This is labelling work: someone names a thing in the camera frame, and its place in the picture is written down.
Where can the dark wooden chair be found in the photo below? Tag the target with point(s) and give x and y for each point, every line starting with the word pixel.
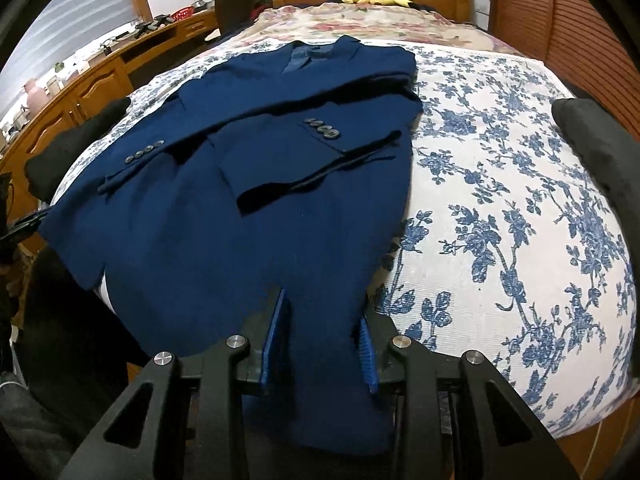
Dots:
pixel 235 10

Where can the grey window blind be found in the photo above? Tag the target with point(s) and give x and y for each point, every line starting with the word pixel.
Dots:
pixel 75 20

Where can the black tripod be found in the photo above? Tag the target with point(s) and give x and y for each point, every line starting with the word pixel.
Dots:
pixel 152 25

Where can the pink floral quilt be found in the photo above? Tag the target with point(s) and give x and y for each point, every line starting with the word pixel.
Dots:
pixel 400 25

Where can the metal bowl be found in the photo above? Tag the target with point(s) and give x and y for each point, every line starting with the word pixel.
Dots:
pixel 200 5

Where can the navy blue suit jacket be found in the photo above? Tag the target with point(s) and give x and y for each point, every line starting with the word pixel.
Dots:
pixel 250 160

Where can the pink thermos jug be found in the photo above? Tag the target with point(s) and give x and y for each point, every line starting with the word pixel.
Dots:
pixel 34 95

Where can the person's black clothing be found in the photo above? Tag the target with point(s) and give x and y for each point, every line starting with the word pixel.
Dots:
pixel 60 340

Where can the small green plant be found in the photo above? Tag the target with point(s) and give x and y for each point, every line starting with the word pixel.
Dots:
pixel 59 66

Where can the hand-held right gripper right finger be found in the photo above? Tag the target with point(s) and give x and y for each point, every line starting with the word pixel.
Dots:
pixel 367 360

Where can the black cloth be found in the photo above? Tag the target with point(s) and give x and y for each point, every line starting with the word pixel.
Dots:
pixel 595 140
pixel 75 145

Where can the wooden cabinet desk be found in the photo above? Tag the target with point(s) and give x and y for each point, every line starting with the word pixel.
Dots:
pixel 90 95

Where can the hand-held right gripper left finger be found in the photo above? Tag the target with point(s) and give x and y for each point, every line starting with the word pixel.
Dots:
pixel 274 340

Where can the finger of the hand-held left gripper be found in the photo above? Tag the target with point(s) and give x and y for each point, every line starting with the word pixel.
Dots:
pixel 30 221

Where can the red basket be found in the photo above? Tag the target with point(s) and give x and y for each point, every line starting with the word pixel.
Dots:
pixel 183 14

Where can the wooden louvred wardrobe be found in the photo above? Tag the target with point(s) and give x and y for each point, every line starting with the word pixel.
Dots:
pixel 550 10

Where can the blue floral bedsheet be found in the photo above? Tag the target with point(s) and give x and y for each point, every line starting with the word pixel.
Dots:
pixel 500 210

